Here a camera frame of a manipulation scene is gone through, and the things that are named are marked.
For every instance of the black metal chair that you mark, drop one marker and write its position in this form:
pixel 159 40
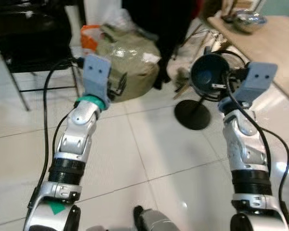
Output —
pixel 29 38

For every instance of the shiny metal bowl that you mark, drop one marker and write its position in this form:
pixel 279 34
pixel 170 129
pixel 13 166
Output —
pixel 250 20

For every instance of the olive green stuffed bag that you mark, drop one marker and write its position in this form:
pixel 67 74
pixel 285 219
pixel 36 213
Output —
pixel 127 62

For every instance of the person in black clothes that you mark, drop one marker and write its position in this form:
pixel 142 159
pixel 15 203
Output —
pixel 159 24

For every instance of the black floor fan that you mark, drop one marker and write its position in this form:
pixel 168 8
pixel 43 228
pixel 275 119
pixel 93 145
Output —
pixel 192 115

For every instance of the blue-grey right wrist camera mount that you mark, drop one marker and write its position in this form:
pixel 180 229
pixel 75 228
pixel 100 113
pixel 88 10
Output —
pixel 255 82

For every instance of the silver black robot leg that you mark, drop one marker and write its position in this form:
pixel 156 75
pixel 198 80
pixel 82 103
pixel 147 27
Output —
pixel 154 221

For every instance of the orange white bag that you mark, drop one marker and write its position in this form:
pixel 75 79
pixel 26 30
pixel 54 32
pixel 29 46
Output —
pixel 89 38

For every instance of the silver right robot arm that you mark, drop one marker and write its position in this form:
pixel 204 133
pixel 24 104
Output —
pixel 245 144

